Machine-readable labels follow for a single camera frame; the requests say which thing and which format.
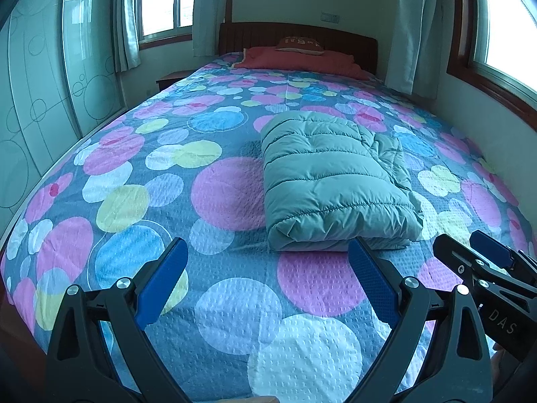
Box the light green puffer jacket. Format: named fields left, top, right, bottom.
left=260, top=111, right=424, bottom=252

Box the person's right hand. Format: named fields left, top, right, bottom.
left=491, top=342, right=518, bottom=389

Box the colourful circle pattern bedspread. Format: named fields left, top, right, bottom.
left=2, top=53, right=536, bottom=402

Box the white curtain right side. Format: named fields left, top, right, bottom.
left=386, top=0, right=441, bottom=99

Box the right window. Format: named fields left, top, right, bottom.
left=447, top=0, right=536, bottom=128

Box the window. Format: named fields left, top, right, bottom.
left=137, top=0, right=194, bottom=49
left=447, top=0, right=536, bottom=128

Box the dark wooden headboard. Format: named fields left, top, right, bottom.
left=217, top=22, right=379, bottom=75

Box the small red embroidered cushion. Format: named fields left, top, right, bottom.
left=276, top=37, right=324, bottom=55

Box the red pillow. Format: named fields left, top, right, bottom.
left=233, top=46, right=369, bottom=80

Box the glossy white wardrobe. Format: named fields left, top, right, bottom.
left=1, top=0, right=124, bottom=228

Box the dark wooden nightstand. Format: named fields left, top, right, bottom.
left=156, top=70, right=194, bottom=91

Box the white curtain beside headboard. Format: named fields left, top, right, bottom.
left=192, top=0, right=227, bottom=57

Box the white curtain left of window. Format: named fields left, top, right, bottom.
left=112, top=0, right=141, bottom=73

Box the left window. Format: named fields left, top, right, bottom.
left=137, top=0, right=194, bottom=49

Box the wall socket plate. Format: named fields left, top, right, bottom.
left=321, top=12, right=340, bottom=24

